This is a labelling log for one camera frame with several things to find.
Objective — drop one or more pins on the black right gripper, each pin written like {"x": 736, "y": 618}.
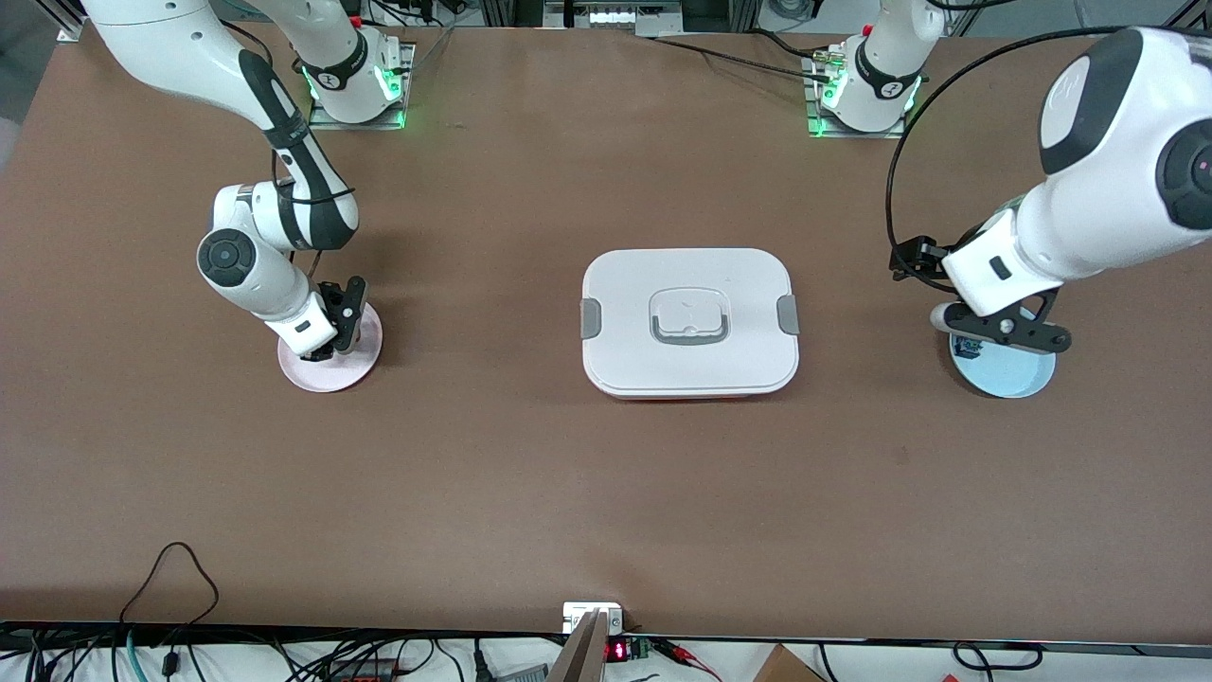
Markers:
{"x": 333, "y": 296}

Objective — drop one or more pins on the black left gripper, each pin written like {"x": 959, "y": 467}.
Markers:
{"x": 917, "y": 258}

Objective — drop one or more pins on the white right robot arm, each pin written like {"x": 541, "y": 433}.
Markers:
{"x": 189, "y": 57}

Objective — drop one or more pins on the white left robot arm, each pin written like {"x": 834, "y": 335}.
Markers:
{"x": 1117, "y": 142}

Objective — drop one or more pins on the pale pink round plate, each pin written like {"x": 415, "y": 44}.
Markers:
{"x": 327, "y": 377}

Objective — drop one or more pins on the light blue round plate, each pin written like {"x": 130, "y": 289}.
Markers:
{"x": 1008, "y": 374}

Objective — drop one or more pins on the white power socket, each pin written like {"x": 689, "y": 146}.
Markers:
{"x": 582, "y": 614}

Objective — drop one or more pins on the brown cardboard box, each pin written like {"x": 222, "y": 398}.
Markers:
{"x": 784, "y": 668}

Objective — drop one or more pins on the red digit display module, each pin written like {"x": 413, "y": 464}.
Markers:
{"x": 620, "y": 651}

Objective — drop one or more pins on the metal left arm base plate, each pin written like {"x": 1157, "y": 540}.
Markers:
{"x": 857, "y": 134}

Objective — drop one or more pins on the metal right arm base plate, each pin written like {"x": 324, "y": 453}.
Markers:
{"x": 360, "y": 124}

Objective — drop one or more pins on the aluminium frame post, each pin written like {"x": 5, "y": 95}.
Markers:
{"x": 71, "y": 28}

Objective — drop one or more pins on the aluminium frame beam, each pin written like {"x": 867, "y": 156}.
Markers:
{"x": 615, "y": 14}

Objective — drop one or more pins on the grey slanted post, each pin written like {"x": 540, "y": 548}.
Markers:
{"x": 579, "y": 658}

